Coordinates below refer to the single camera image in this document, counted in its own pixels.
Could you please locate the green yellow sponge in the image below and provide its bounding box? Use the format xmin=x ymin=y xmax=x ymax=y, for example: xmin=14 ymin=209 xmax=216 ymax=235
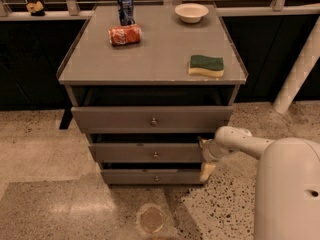
xmin=188 ymin=55 xmax=224 ymax=78

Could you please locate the blue soda can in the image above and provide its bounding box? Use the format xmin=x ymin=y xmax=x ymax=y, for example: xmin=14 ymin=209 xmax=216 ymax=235
xmin=117 ymin=0 xmax=135 ymax=26

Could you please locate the grey bottom drawer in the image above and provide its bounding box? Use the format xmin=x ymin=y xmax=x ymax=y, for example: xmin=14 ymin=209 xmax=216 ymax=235
xmin=101 ymin=169 xmax=201 ymax=185

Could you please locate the grey drawer cabinet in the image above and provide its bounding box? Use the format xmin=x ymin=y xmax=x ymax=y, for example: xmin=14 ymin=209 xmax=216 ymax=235
xmin=59 ymin=5 xmax=247 ymax=172

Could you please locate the grey drawer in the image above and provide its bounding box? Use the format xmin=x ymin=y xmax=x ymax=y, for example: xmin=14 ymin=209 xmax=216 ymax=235
xmin=71 ymin=106 xmax=233 ymax=133
xmin=89 ymin=143 xmax=202 ymax=163
xmin=101 ymin=169 xmax=201 ymax=185

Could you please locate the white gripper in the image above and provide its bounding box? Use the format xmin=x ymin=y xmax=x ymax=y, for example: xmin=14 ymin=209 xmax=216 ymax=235
xmin=197 ymin=136 xmax=235 ymax=182

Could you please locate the orange soda can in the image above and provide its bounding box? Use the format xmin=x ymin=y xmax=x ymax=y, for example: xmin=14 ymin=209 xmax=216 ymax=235
xmin=108 ymin=24 xmax=142 ymax=46

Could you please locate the grey top drawer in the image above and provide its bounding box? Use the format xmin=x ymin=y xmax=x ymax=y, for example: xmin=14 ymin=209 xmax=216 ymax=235
xmin=71 ymin=106 xmax=233 ymax=133

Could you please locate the white diagonal pole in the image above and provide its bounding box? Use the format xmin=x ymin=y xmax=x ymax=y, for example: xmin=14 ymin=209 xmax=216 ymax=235
xmin=273 ymin=17 xmax=320 ymax=114

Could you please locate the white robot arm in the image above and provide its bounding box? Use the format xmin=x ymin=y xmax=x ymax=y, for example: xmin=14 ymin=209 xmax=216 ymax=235
xmin=198 ymin=126 xmax=320 ymax=240

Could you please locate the small object on ledge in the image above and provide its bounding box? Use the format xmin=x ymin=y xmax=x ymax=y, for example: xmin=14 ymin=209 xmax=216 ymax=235
xmin=26 ymin=1 xmax=45 ymax=16

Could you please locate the white bowl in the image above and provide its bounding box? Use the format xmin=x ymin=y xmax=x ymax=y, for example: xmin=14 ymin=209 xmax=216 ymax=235
xmin=175 ymin=3 xmax=209 ymax=24

